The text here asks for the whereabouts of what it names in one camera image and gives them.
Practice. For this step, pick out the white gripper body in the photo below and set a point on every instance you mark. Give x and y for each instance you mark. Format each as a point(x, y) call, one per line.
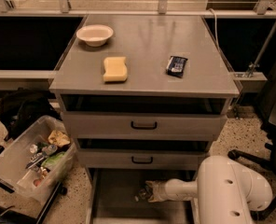
point(170, 189)

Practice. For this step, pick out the clear plastic water bottle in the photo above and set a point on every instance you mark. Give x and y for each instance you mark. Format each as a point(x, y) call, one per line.
point(144, 194)

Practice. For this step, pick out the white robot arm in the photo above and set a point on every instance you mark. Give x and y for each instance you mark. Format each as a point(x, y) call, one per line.
point(227, 191)

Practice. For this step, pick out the bottom grey drawer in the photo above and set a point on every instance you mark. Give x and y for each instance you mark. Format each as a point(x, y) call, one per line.
point(115, 199)

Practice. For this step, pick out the grey drawer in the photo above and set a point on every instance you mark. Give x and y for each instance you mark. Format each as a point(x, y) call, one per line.
point(141, 154)
point(143, 117)
point(115, 199)

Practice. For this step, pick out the middle grey drawer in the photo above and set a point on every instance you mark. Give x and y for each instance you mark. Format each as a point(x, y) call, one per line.
point(141, 154)

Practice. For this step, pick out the grey drawer cabinet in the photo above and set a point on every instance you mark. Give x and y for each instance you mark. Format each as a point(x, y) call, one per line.
point(147, 43)

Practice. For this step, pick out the top grey drawer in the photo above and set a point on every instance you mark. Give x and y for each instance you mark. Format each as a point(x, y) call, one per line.
point(143, 117)

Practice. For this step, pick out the green snack bag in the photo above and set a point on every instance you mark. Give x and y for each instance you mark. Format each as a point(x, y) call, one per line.
point(52, 161)

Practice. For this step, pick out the crumpled yellow snack bag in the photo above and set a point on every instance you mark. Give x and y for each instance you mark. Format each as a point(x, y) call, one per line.
point(58, 138)

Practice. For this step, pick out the dark blue snack packet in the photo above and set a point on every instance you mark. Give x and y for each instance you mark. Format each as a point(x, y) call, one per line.
point(175, 66)

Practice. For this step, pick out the clear plastic storage bin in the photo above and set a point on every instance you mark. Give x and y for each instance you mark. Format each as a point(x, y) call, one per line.
point(13, 160)

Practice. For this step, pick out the yellow sponge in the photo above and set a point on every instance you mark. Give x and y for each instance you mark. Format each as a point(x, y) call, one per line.
point(115, 69)

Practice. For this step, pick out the black backpack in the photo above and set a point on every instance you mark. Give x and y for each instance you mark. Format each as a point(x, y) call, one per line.
point(21, 108)

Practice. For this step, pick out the white bowl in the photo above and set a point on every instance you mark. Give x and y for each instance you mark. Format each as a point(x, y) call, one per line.
point(94, 35)

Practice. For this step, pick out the metal diagonal rod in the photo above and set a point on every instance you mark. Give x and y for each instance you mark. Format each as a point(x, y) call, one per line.
point(252, 66)

